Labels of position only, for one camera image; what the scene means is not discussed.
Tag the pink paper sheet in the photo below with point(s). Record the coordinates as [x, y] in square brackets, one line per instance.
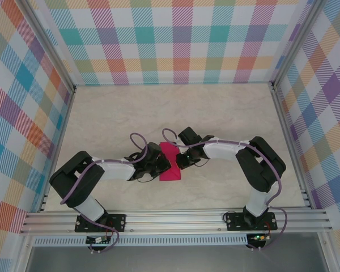
[170, 175]

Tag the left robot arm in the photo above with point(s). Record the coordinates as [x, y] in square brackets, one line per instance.
[73, 181]

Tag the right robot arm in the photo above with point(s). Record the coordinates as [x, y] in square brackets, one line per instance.
[260, 170]

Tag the black labelled electronics module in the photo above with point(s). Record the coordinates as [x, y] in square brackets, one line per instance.
[97, 240]

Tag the small circuit board green LED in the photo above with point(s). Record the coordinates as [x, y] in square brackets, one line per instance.
[258, 237]

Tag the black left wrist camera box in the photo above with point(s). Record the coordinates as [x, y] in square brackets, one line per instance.
[164, 164]

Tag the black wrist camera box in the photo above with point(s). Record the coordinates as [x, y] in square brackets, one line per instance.
[164, 164]
[183, 162]

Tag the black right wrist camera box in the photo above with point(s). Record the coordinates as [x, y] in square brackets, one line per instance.
[183, 162]

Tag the wide aluminium mounting rail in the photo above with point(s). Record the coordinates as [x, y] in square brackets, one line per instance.
[173, 221]

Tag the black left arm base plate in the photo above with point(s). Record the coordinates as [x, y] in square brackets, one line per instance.
[119, 219]

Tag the aluminium side rail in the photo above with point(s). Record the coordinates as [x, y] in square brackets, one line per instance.
[290, 141]
[58, 141]

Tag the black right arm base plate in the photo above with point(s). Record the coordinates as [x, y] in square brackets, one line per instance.
[232, 225]

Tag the aluminium corner post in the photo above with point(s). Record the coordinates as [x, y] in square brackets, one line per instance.
[295, 42]
[49, 45]

